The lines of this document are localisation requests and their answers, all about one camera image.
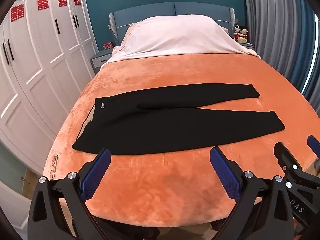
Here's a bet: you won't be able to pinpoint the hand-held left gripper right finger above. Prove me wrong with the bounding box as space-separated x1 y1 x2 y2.
209 146 294 240

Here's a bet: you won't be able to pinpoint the thin-framed eyeglasses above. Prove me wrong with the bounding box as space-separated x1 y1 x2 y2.
50 154 59 180

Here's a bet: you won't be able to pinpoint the blue padded headboard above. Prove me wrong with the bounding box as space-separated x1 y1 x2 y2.
109 2 237 47

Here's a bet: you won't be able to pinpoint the black pants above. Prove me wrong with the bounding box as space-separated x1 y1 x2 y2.
72 84 286 155

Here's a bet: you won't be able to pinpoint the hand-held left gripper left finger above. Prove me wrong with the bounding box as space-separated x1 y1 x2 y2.
27 148 112 240

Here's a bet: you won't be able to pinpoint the white panelled wardrobe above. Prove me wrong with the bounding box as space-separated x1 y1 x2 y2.
0 0 97 171

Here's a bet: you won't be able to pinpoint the orange plush blanket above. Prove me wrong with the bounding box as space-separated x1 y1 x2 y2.
44 52 320 228

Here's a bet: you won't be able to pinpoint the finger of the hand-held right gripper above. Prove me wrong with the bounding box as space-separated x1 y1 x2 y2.
307 135 320 161
273 142 304 188

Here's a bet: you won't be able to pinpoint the blue nightstand with drawer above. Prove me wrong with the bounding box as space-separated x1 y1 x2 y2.
90 45 116 74

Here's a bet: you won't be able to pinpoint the white door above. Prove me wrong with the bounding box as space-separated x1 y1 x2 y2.
0 176 34 230

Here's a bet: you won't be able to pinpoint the grey curtain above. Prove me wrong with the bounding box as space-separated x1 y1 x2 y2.
242 0 320 105

